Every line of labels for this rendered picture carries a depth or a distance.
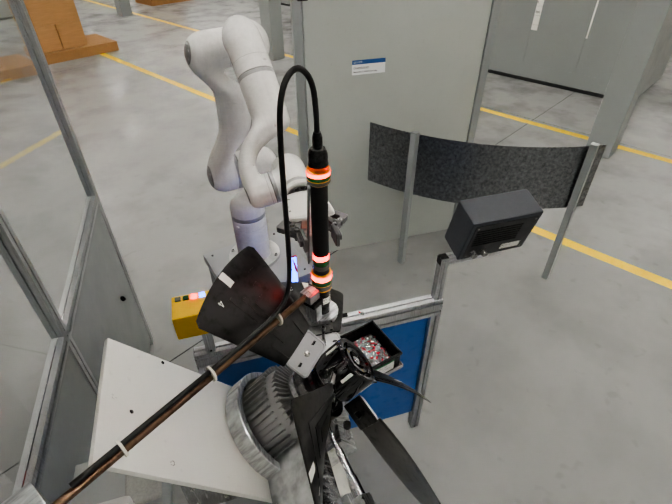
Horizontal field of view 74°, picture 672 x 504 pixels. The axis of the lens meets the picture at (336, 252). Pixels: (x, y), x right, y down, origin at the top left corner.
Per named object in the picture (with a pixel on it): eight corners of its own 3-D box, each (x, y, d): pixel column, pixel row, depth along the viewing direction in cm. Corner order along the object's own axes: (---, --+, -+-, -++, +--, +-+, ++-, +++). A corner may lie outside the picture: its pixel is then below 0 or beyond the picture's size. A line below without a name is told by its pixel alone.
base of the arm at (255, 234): (221, 251, 173) (212, 211, 162) (264, 234, 182) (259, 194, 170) (243, 278, 161) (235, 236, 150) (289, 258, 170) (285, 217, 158)
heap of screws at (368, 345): (349, 389, 142) (349, 382, 139) (326, 358, 151) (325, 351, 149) (396, 363, 150) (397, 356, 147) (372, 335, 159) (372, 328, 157)
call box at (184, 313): (179, 343, 137) (171, 319, 131) (178, 320, 145) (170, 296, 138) (232, 331, 141) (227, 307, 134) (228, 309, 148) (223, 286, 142)
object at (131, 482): (127, 511, 110) (124, 507, 108) (126, 455, 121) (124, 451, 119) (163, 498, 112) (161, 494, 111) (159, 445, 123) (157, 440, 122)
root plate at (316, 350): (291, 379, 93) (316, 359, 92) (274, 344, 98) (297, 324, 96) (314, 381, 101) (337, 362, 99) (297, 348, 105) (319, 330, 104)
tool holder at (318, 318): (319, 335, 97) (318, 302, 91) (295, 320, 101) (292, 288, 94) (344, 311, 103) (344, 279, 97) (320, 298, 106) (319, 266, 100)
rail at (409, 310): (198, 372, 152) (194, 356, 147) (198, 362, 155) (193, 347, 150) (440, 314, 172) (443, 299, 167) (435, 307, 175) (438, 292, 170)
